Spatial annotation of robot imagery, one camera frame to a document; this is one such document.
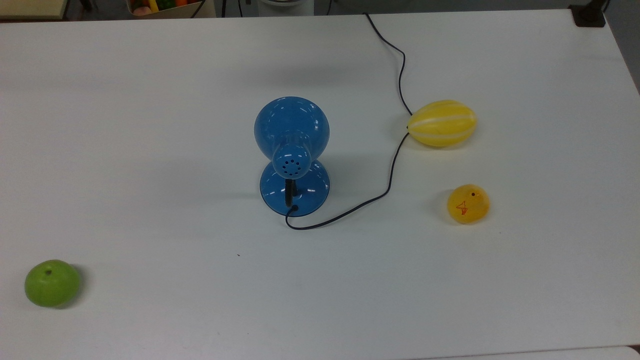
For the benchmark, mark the blue desk lamp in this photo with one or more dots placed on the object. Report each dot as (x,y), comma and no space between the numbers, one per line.
(292,120)

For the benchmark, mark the yellow striped melon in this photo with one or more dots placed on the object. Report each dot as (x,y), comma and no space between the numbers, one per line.
(442,125)

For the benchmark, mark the yellow toy pear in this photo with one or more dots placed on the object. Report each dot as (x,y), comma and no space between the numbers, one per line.
(469,205)

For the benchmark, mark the box of toy fruits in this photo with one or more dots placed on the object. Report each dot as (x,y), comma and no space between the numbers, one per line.
(165,6)

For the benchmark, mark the green toy apple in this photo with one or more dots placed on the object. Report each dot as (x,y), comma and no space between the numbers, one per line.
(51,284)

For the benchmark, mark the black table clamp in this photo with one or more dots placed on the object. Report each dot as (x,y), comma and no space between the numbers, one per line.
(589,16)

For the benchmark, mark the beige board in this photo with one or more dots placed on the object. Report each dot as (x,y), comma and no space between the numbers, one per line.
(30,7)

